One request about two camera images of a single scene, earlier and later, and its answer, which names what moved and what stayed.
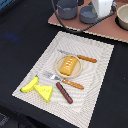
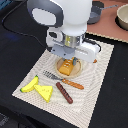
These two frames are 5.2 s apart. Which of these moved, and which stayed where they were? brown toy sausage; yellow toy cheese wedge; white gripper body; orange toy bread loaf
Moved: white gripper body
Stayed: orange toy bread loaf; yellow toy cheese wedge; brown toy sausage
